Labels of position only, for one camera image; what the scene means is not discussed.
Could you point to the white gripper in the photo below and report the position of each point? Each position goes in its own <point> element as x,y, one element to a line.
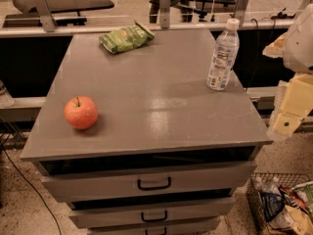
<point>300,46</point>

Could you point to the clear plastic water bottle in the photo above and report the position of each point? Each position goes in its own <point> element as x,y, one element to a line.
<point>224,56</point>

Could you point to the small bottle in basket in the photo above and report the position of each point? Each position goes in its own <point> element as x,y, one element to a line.
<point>269,186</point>

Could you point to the red snack bag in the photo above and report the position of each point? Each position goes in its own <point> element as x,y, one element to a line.
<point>291,198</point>

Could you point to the green snack bag in basket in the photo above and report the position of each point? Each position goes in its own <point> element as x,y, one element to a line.
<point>304,192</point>

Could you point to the dark blue snack bag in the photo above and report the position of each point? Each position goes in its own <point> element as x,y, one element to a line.
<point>273,204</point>

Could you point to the tan snack bag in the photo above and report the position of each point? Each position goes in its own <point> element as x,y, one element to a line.
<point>293,219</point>

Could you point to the green jalapeno chip bag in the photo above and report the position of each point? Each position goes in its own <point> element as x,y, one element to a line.
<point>127,38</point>

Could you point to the grey drawer cabinet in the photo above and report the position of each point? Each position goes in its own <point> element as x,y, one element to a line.
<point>155,110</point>

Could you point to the middle grey drawer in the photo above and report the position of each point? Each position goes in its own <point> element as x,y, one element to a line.
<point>131,216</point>

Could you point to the grey drawer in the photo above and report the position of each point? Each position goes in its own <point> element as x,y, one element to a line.
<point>131,216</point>
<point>92,186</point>
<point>177,227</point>

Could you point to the bottom grey drawer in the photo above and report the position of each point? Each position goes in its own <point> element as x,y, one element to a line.
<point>177,227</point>

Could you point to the red apple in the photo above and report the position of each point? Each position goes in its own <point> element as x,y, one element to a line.
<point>81,112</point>

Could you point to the top grey drawer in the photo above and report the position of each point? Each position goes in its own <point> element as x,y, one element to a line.
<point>92,186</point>

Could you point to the grey metal bracket right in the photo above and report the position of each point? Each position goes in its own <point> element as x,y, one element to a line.
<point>240,11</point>

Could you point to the wire basket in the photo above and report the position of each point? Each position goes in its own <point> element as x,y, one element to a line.
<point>255,204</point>

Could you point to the grey metal bracket left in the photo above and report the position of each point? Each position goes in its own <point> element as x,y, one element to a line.
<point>33,15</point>

